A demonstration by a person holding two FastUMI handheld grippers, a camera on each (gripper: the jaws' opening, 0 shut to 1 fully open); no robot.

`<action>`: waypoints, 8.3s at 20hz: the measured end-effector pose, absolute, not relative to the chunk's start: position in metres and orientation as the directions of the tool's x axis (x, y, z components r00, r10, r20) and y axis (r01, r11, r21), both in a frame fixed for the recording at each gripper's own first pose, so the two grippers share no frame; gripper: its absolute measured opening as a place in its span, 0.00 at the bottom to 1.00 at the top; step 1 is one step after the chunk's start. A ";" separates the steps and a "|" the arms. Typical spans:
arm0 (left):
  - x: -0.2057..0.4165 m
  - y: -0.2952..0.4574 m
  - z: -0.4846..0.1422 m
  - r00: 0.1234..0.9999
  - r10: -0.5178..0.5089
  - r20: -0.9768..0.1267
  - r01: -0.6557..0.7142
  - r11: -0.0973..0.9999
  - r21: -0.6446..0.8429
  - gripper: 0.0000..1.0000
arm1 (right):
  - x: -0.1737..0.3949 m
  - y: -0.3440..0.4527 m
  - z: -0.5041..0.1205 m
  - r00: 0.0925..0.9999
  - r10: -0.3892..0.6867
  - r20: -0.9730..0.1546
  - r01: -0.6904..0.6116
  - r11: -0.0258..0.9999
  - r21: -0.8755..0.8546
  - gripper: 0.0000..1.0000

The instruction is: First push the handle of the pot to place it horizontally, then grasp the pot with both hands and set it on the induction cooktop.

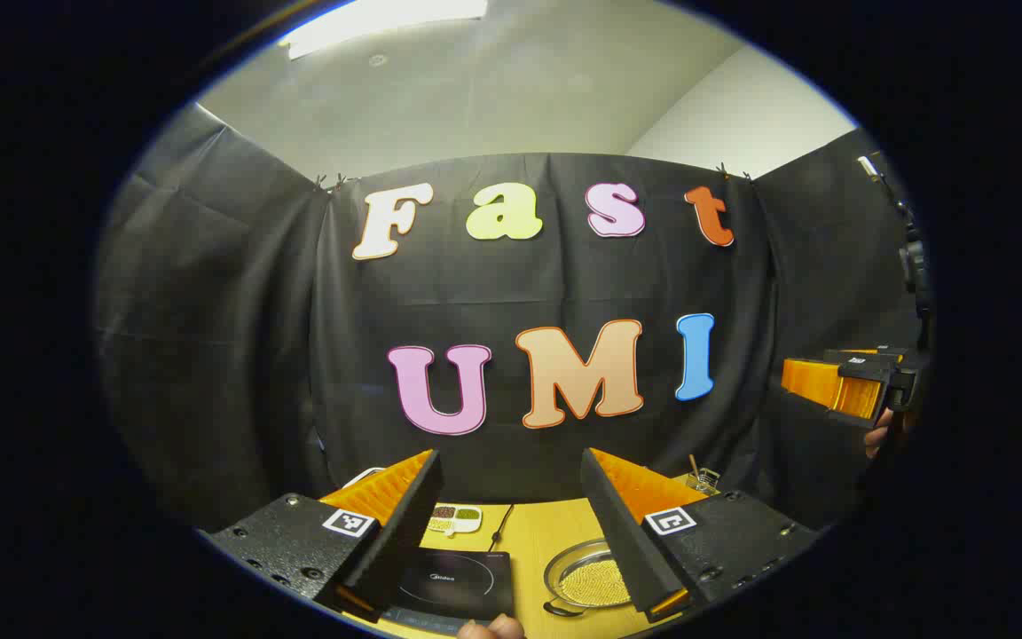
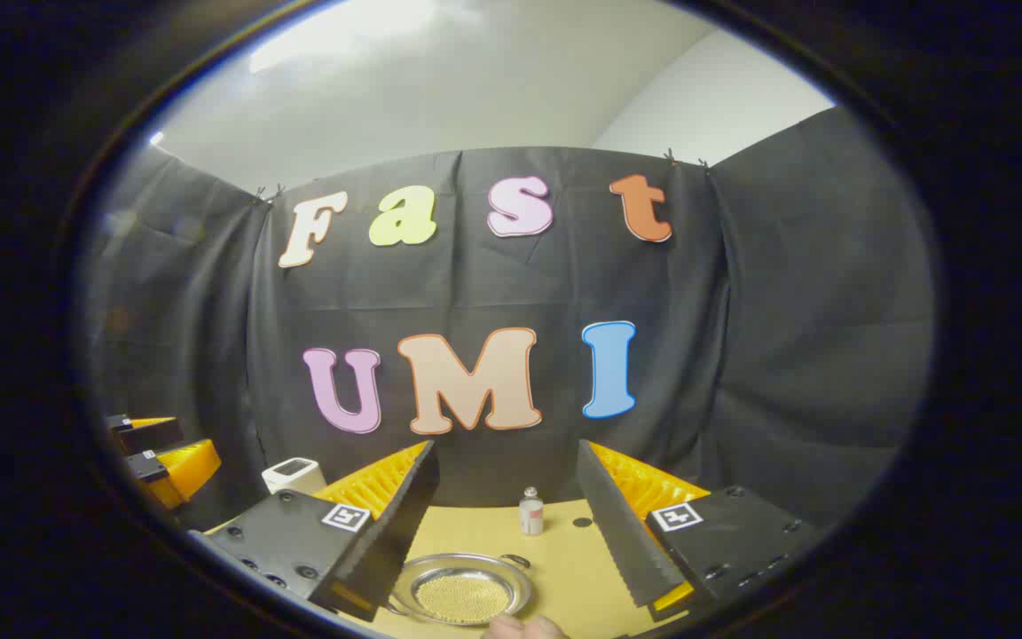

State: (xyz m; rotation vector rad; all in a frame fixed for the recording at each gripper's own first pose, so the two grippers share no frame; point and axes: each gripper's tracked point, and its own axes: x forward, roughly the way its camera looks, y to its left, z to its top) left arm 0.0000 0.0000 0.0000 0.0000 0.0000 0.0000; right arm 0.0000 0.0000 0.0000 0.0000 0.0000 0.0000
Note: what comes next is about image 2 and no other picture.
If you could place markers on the small clear bottle white label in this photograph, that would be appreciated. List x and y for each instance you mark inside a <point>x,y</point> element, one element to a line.
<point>530,516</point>

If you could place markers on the pile of yellow soybeans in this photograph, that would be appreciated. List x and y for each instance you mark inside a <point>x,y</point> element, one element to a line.
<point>462,596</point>

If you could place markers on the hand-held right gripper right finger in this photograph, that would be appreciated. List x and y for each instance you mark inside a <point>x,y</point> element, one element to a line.
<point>617,532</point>

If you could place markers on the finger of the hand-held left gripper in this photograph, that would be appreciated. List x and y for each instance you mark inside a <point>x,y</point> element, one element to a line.
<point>152,435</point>
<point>183,470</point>

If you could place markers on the white plastic box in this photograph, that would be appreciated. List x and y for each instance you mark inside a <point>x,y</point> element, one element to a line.
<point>294,475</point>

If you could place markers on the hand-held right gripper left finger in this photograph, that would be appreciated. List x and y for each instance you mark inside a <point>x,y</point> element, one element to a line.
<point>396,524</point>

